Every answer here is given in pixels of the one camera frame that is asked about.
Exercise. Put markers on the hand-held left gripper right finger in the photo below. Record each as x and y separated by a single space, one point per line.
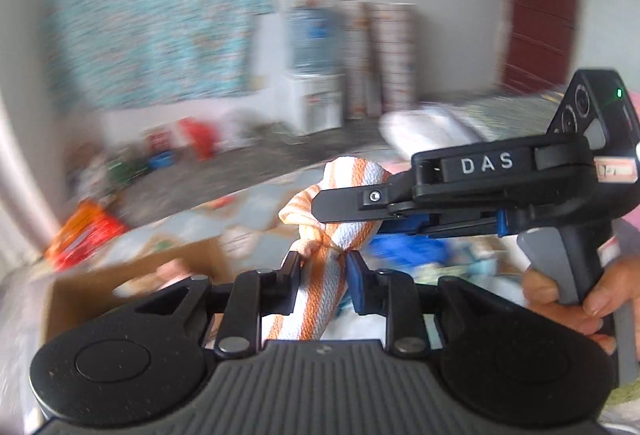
357 285

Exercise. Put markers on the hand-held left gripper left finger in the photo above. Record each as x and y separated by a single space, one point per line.
292 275

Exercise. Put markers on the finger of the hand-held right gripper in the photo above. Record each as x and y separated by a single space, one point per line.
405 225
350 205

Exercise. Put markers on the orange striped towel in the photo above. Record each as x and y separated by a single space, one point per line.
325 275

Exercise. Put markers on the cardboard box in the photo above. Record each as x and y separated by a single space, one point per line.
125 270

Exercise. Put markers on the person's right hand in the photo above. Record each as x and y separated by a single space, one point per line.
565 320

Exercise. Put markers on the blue packet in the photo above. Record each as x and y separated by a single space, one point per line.
410 247

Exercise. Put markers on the white quilted blanket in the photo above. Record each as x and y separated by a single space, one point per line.
430 130

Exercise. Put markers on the white water dispenser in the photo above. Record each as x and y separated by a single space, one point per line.
315 102

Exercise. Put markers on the white plastic bag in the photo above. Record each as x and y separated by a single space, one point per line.
240 130

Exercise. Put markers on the rolled floral mat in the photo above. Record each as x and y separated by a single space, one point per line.
359 60

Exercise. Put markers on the rolled plaid mat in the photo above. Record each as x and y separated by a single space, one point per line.
397 57

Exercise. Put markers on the red plastic bag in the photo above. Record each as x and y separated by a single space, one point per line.
197 137

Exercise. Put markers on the blue water jug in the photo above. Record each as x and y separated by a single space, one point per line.
315 35

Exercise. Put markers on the dark red door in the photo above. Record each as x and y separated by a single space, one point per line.
542 0

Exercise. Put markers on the small red box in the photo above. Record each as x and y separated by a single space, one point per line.
160 141

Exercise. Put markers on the orange red snack packet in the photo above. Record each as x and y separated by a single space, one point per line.
82 235

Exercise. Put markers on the teal floral wall cloth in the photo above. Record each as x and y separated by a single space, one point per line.
155 10

